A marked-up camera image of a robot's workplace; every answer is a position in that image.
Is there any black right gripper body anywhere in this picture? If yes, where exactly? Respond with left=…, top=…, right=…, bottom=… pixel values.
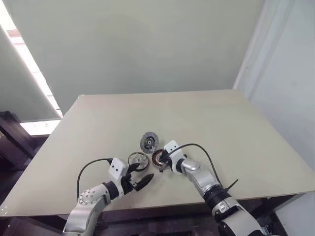
left=160, top=154, right=174, bottom=171

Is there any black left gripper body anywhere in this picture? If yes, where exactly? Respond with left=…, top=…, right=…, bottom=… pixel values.
left=119, top=171, right=139, bottom=195

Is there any motor housing with copper windings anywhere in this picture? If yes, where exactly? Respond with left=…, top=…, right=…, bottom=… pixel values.
left=151, top=149, right=171, bottom=173

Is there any round silver motor lid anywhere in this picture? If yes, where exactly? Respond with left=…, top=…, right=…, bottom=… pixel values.
left=139, top=132, right=158, bottom=154

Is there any white corner trim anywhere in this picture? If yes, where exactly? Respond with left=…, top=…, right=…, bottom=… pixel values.
left=232, top=0, right=268, bottom=89

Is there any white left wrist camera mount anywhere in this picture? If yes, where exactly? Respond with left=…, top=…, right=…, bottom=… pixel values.
left=108, top=158, right=126, bottom=183

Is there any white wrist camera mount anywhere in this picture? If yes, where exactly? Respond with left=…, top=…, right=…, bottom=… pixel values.
left=163, top=140, right=186, bottom=173
left=108, top=158, right=126, bottom=183

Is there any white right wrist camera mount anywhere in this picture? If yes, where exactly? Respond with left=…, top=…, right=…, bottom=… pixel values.
left=163, top=140, right=186, bottom=173

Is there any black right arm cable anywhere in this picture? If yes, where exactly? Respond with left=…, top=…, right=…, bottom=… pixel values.
left=161, top=143, right=226, bottom=190

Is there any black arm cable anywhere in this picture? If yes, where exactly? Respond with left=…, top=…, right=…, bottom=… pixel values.
left=76, top=158, right=114, bottom=197
left=161, top=143, right=226, bottom=190

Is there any dark table frame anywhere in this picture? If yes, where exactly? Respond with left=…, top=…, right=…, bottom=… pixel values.
left=0, top=190, right=315, bottom=236

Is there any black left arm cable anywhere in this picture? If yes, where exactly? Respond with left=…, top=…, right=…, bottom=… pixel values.
left=76, top=158, right=114, bottom=197

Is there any black cable tie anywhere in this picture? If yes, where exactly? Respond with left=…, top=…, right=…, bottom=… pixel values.
left=224, top=179, right=239, bottom=192

